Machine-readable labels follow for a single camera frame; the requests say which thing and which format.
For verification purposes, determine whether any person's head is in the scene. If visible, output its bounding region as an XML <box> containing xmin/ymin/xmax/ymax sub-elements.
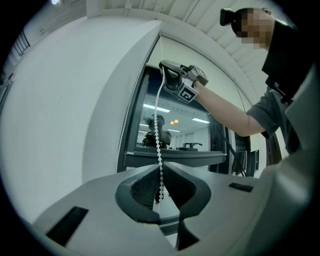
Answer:
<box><xmin>231</xmin><ymin>6</ymin><xmax>276</xmax><ymax>53</ymax></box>

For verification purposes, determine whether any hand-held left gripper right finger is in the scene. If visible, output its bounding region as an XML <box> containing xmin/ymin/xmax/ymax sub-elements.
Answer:
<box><xmin>164</xmin><ymin>161</ymin><xmax>263</xmax><ymax>256</ymax></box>

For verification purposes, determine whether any bead pull cord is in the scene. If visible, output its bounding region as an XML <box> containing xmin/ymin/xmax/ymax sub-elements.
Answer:
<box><xmin>115</xmin><ymin>34</ymin><xmax>168</xmax><ymax>205</ymax></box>

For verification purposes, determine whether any person's right forearm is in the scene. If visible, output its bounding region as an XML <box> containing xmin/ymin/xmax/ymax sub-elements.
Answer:
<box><xmin>193</xmin><ymin>83</ymin><xmax>266</xmax><ymax>138</ymax></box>

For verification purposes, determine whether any black balcony railing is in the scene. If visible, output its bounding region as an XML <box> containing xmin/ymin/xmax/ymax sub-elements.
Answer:
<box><xmin>12</xmin><ymin>29</ymin><xmax>31</xmax><ymax>57</ymax></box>

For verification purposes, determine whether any black head-mounted camera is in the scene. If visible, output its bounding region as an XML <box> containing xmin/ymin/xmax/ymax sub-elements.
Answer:
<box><xmin>219</xmin><ymin>7</ymin><xmax>238</xmax><ymax>27</ymax></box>

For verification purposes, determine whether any black window handle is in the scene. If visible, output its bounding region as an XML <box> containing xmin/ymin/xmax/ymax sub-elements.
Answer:
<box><xmin>183</xmin><ymin>141</ymin><xmax>204</xmax><ymax>149</ymax></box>

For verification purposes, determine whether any person's dark grey shirt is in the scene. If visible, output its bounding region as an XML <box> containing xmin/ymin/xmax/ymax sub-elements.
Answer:
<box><xmin>246</xmin><ymin>19</ymin><xmax>302</xmax><ymax>154</ymax></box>

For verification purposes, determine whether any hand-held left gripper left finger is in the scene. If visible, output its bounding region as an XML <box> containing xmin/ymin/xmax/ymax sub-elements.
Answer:
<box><xmin>32</xmin><ymin>163</ymin><xmax>176</xmax><ymax>256</ymax></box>

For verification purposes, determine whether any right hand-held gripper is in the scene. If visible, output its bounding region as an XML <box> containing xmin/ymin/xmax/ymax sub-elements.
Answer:
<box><xmin>159</xmin><ymin>60</ymin><xmax>210</xmax><ymax>103</ymax></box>

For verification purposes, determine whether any black window frame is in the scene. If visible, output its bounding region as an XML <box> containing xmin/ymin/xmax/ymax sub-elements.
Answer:
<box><xmin>115</xmin><ymin>34</ymin><xmax>262</xmax><ymax>177</ymax></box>

